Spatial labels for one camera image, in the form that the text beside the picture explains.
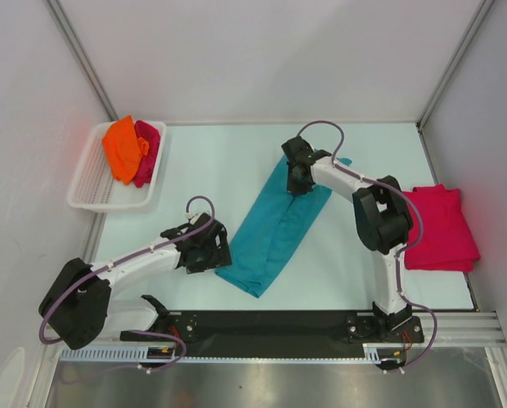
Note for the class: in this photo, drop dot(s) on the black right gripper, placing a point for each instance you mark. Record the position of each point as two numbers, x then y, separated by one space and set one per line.
293 188

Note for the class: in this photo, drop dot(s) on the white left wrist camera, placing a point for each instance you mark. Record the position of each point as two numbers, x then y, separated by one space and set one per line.
193 217

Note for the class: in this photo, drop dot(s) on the crimson t shirt in basket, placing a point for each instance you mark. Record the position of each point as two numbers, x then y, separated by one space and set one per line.
149 140

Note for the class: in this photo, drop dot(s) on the teal t shirt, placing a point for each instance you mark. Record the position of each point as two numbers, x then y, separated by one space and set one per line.
271 233

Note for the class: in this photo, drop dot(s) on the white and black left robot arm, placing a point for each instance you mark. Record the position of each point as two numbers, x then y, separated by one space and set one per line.
83 303

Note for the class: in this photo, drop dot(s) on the folded crimson t shirt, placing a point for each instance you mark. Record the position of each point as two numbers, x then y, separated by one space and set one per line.
447 243

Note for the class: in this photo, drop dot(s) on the white perforated plastic basket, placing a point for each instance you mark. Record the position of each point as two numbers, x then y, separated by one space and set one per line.
93 187

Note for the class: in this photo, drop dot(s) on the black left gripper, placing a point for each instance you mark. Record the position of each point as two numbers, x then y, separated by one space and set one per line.
219 257

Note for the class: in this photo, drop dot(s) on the orange t shirt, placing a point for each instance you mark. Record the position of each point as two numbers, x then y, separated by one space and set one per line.
124 150

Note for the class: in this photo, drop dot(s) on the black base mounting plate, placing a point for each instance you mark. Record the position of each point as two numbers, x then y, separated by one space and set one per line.
299 331

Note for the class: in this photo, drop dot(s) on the white slotted cable duct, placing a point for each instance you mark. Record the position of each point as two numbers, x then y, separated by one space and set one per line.
156 355

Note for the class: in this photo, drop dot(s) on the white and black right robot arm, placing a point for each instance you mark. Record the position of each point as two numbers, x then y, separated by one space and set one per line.
383 221

